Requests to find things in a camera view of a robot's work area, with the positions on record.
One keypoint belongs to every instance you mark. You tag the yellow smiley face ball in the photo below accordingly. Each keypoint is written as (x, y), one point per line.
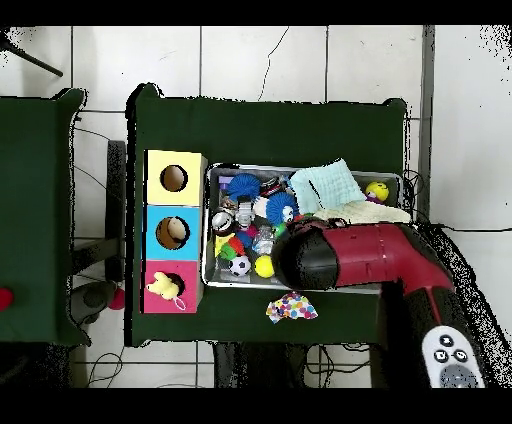
(377, 192)

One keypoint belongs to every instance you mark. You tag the wooden box with three holes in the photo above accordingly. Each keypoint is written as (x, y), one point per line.
(154, 192)

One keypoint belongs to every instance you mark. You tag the red round object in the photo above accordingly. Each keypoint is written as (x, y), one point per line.
(4, 299)

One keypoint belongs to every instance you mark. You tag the orange and green spiky toy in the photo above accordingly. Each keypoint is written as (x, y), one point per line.
(231, 248)

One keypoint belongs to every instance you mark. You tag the silver crushed can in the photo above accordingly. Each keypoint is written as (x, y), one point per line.
(222, 222)

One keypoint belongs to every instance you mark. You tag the small crumpled clear bottle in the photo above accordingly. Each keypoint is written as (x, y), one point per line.
(264, 240)

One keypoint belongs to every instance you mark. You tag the colourful polka dot cloth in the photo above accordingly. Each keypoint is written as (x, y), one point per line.
(292, 307)

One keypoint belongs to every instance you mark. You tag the blue spiky ball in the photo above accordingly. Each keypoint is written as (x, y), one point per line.
(244, 187)

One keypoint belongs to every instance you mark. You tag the black tripod leg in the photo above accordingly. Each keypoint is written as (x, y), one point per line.
(36, 62)

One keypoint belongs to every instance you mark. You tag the yellow plush toy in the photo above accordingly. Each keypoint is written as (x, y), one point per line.
(164, 286)

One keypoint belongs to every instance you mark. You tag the dark green table cloth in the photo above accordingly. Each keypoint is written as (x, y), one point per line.
(272, 132)

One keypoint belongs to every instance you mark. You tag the cream knitted cloth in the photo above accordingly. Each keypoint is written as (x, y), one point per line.
(368, 212)

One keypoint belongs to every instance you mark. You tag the small red ball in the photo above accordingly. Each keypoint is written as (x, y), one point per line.
(117, 300)

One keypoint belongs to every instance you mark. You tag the side table with green cloth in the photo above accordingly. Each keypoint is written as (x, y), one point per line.
(36, 160)

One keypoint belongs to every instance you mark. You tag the plain yellow ball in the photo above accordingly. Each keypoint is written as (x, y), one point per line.
(264, 266)

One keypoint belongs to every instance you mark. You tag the mint green knitted cloth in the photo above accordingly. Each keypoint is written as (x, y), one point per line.
(332, 186)

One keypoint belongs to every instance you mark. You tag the blue spiky toy with eyes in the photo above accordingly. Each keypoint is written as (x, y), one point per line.
(280, 206)

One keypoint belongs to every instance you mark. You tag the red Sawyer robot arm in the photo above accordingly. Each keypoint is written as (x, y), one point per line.
(368, 256)

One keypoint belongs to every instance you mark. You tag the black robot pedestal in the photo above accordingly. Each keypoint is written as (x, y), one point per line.
(256, 368)

